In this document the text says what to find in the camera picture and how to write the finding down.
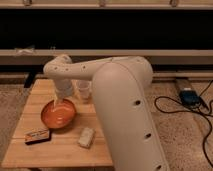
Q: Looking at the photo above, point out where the black cable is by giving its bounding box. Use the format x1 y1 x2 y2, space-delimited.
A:
153 79 213 168

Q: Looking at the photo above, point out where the clear plastic cup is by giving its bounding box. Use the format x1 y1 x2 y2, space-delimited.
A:
76 80 90 99

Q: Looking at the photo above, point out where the small orange black box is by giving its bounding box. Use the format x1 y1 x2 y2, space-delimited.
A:
25 129 51 145

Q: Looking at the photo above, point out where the orange ceramic bowl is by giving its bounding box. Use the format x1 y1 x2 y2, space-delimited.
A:
41 99 76 129

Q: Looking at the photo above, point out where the wooden table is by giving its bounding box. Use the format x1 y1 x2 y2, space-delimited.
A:
2 79 112 168

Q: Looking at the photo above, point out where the long wooden bench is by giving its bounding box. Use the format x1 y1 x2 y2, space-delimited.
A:
0 49 213 65

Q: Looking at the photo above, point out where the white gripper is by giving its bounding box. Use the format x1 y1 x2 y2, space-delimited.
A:
53 79 73 107

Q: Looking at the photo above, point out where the blue power adapter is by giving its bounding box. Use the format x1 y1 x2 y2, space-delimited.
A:
179 89 200 106

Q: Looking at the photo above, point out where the white rectangular block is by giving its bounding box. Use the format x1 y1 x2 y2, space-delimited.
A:
78 127 95 148

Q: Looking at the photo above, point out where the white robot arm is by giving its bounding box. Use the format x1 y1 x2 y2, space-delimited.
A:
43 55 170 171

